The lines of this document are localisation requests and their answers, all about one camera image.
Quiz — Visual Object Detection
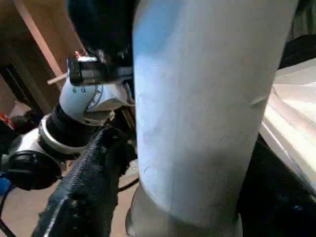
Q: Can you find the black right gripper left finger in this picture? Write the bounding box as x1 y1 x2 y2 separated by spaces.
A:
32 127 138 237

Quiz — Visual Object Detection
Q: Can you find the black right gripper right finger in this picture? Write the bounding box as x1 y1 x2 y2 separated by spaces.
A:
237 136 316 237

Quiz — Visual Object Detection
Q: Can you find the white plastic table leg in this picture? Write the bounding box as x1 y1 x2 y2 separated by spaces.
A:
126 0 299 237

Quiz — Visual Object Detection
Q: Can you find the white plastic table top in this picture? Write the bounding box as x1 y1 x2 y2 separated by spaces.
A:
259 59 316 193

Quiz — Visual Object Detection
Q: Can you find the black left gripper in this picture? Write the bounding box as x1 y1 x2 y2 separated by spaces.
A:
67 0 138 87

